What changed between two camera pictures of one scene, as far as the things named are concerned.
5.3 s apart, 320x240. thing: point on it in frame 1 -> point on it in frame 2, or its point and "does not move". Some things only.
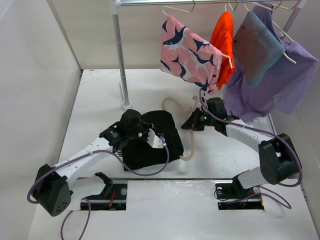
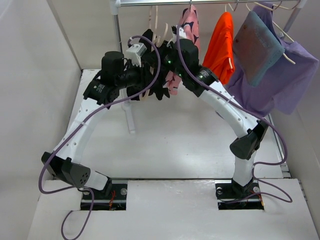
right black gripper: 193,121 -> 171,48
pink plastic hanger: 187,113 -> 159,35
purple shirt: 289,87 does not move
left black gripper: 147,126 -> 143,76
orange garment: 223,39 does not move
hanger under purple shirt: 293,8 does not move
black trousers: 141,154 -> 153,83
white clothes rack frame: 115,4 does not move
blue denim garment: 256,49 does not move
